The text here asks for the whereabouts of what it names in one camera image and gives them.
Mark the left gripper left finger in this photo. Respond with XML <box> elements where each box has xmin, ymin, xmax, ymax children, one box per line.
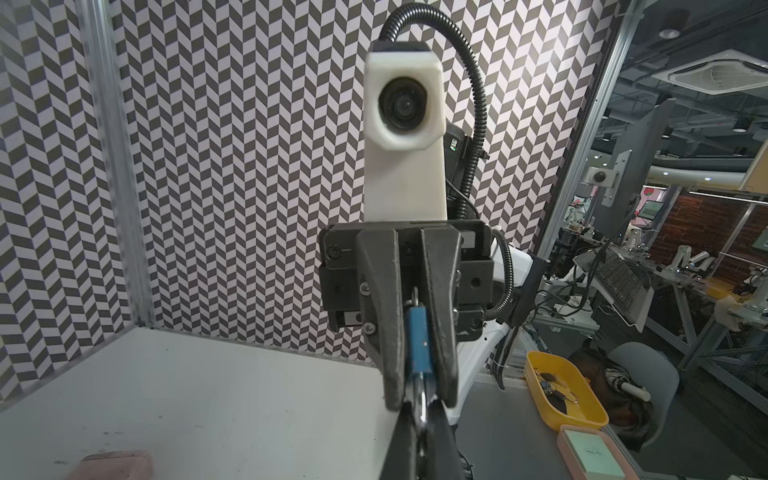
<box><xmin>379</xmin><ymin>402</ymin><xmax>420</xmax><ymax>480</ymax></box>

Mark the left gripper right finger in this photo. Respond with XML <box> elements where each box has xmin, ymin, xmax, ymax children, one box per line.
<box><xmin>425</xmin><ymin>400</ymin><xmax>465</xmax><ymax>480</ymax></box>

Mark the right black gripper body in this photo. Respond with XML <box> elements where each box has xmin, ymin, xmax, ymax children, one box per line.
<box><xmin>318</xmin><ymin>220</ymin><xmax>494</xmax><ymax>411</ymax></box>

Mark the blue padlock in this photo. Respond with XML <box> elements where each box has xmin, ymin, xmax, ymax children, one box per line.
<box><xmin>401</xmin><ymin>286</ymin><xmax>436</xmax><ymax>433</ymax></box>

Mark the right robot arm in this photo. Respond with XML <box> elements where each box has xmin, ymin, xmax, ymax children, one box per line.
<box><xmin>317</xmin><ymin>3</ymin><xmax>545</xmax><ymax>421</ymax></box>

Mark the yellow plastic tray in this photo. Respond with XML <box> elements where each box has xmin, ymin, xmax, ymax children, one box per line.
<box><xmin>524</xmin><ymin>351</ymin><xmax>609</xmax><ymax>431</ymax></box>

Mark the pink framed tablet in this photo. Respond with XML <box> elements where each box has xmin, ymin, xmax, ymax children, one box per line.
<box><xmin>557</xmin><ymin>425</ymin><xmax>639</xmax><ymax>480</ymax></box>

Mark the grey office chair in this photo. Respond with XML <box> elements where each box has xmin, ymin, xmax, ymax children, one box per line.
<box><xmin>608</xmin><ymin>342</ymin><xmax>680</xmax><ymax>447</ymax></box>

